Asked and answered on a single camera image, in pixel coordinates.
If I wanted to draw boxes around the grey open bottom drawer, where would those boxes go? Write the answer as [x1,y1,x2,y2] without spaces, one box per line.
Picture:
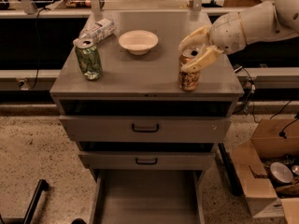
[89,170,205,224]

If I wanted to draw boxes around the black cables on right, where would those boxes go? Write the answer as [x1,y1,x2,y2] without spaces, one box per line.
[233,64,299,140]

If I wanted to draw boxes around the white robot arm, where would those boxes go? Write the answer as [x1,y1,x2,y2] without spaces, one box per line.
[178,0,299,73]

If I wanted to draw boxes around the grey metal drawer cabinet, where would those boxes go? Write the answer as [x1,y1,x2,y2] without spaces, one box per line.
[50,9,245,224]

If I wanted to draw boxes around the grey top drawer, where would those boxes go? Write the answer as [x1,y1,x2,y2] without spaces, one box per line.
[60,116,231,143]

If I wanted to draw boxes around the black leaning bar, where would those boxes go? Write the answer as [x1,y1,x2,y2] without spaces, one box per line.
[218,143,242,196]

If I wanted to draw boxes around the small bowl in box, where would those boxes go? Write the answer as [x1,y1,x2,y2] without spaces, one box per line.
[270,162,293,184]

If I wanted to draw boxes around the white bowl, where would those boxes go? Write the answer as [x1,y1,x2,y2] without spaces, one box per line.
[119,30,159,55]

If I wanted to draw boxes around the orange soda can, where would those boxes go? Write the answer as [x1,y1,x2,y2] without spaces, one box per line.
[178,46,201,91]

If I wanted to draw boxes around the black metal bar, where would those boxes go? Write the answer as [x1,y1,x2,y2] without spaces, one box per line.
[0,179,50,224]

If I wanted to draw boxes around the black cable on left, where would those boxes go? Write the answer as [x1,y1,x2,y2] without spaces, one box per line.
[29,7,50,91]

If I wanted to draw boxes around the brown cardboard box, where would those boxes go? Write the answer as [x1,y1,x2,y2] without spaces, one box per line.
[230,119,299,224]

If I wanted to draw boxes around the grey middle drawer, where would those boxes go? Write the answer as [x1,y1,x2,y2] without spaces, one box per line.
[78,151,214,171]

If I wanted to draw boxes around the green soda can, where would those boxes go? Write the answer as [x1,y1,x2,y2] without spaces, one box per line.
[74,38,103,80]

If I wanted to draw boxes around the clear plastic water bottle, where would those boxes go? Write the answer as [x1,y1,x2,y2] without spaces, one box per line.
[73,19,116,44]

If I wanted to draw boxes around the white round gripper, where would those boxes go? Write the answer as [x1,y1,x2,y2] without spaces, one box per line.
[178,12,247,73]

